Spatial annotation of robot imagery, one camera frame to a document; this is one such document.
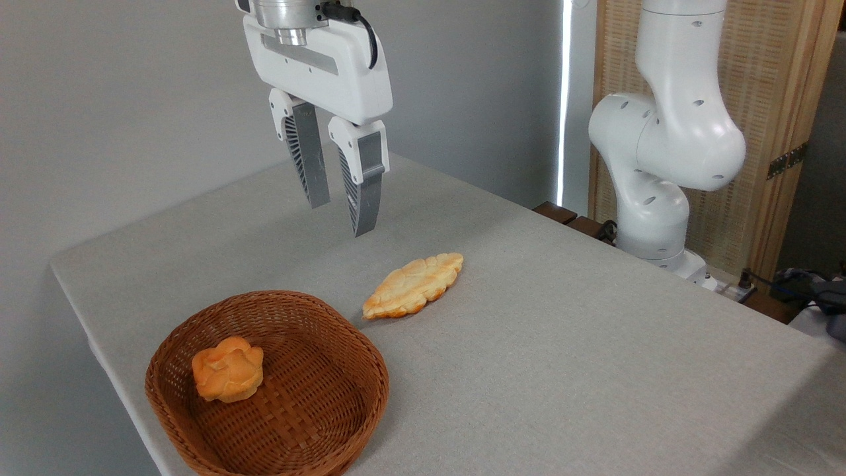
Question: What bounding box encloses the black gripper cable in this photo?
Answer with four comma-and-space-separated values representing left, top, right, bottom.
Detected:
320, 2, 379, 70

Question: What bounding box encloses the dark grey bag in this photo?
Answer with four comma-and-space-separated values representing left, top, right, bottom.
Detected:
773, 264, 846, 343

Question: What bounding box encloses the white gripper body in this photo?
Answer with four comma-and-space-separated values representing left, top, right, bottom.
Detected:
243, 15, 393, 126

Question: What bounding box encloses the white power strip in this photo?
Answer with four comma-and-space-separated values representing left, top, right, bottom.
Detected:
701, 268, 757, 305

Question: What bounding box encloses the brown wicker basket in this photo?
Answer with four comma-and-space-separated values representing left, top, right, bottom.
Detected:
145, 290, 389, 476

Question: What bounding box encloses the round orange bread bun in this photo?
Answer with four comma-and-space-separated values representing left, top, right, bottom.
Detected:
192, 336, 264, 403

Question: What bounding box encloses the grey tablecloth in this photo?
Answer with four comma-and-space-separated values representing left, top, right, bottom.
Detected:
50, 142, 846, 476

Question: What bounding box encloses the metal screen hinge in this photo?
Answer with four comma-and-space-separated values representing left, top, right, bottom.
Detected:
767, 143, 808, 180

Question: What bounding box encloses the wooden woven folding screen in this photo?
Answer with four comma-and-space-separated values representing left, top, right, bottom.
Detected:
588, 0, 845, 285

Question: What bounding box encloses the flat leaf-shaped bread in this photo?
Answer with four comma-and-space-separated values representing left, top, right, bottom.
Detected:
362, 253, 465, 321

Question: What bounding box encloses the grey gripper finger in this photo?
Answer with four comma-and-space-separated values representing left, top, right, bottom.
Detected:
268, 88, 331, 210
328, 116, 391, 237

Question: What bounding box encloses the dark brown wooden block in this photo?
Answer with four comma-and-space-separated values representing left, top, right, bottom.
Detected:
567, 216, 619, 247
533, 202, 578, 225
744, 291, 802, 325

